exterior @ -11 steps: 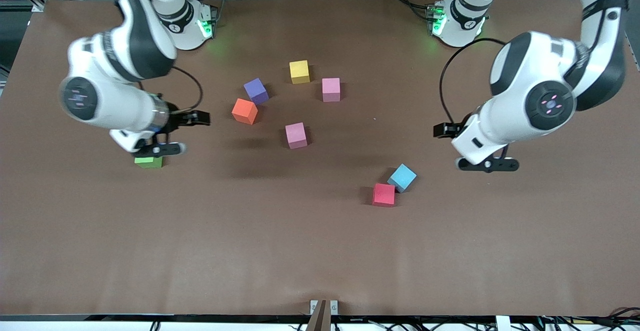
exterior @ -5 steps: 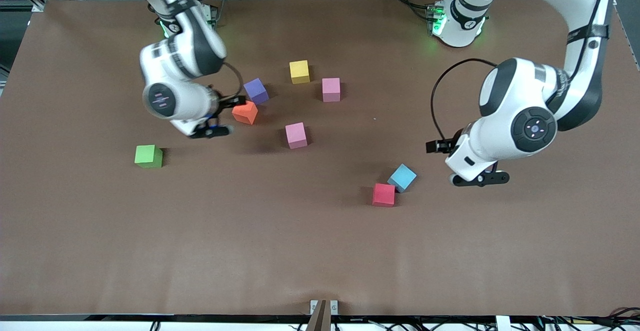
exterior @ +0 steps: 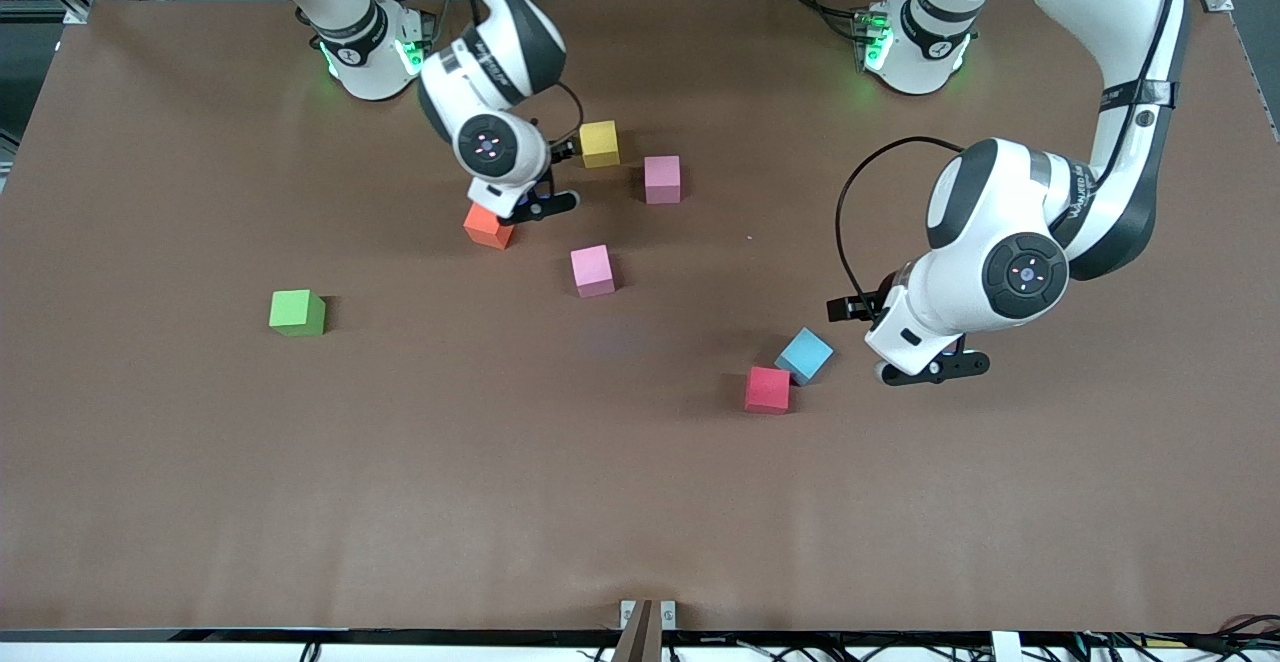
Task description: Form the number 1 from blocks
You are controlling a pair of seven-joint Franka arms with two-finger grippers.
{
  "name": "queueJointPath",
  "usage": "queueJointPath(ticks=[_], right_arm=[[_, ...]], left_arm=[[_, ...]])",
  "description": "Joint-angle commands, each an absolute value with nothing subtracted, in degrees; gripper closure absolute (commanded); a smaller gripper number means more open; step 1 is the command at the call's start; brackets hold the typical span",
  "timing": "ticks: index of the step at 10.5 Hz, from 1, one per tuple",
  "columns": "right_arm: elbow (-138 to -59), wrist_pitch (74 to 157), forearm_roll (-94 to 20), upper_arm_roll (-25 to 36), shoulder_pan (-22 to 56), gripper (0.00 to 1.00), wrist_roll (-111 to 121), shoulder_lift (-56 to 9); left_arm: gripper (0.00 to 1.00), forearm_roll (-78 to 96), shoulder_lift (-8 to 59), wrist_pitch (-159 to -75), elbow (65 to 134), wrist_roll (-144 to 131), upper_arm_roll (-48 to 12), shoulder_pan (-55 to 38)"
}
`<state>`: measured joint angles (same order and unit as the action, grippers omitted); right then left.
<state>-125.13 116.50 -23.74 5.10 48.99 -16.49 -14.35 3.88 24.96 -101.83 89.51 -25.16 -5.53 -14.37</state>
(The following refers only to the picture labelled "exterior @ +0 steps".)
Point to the metal table clamp bracket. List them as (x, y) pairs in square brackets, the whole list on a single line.
[(648, 617)]

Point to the pink cube block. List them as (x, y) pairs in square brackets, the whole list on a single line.
[(662, 177), (592, 267)]

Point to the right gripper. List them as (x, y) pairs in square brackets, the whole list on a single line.
[(553, 154)]

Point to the orange cube block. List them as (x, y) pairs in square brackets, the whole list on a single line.
[(488, 230)]

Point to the green cube block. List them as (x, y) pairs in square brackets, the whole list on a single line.
[(295, 310)]

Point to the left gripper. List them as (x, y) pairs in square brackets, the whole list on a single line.
[(883, 304)]

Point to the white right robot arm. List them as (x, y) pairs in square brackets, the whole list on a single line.
[(490, 62)]

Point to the yellow cube block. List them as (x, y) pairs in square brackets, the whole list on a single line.
[(599, 142)]

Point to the brown table cover sheet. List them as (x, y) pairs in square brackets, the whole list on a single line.
[(640, 492)]

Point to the red cube block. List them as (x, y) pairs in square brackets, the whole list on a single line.
[(767, 387)]

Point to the light blue cube block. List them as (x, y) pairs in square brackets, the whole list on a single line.
[(805, 352)]

